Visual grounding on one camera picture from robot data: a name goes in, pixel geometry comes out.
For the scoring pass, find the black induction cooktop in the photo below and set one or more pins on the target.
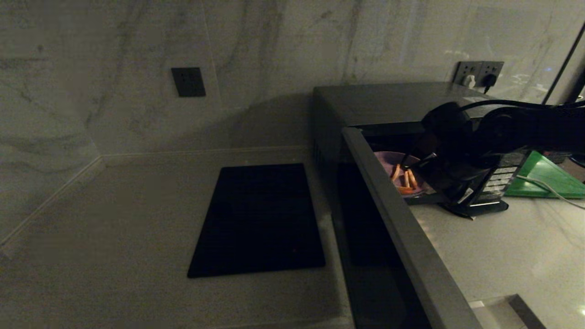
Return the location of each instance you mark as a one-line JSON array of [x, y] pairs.
[[260, 219]]

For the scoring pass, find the black plug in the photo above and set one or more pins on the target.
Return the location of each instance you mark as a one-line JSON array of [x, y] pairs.
[[490, 81]]

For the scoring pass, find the black metal frame post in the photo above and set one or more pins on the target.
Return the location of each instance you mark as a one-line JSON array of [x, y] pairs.
[[564, 64]]

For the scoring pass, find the dark single wall socket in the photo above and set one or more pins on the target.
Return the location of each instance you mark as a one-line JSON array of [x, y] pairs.
[[188, 82]]

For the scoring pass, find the orange fry stick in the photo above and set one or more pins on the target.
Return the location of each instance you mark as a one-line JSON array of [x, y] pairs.
[[412, 179], [406, 190], [406, 179], [396, 172]]

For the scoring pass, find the purple plate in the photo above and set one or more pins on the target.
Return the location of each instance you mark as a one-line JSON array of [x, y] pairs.
[[388, 162]]

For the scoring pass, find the grey double wall socket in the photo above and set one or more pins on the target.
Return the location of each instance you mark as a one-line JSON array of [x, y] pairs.
[[480, 69]]

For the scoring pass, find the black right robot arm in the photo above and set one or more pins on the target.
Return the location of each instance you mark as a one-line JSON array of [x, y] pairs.
[[512, 128]]

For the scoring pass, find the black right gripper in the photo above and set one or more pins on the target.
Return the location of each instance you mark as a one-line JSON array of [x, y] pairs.
[[452, 176]]

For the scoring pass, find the white plug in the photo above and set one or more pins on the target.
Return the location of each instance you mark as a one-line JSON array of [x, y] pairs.
[[469, 82]]

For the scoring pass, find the green cutting board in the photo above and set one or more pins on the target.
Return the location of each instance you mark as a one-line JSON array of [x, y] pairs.
[[548, 176]]

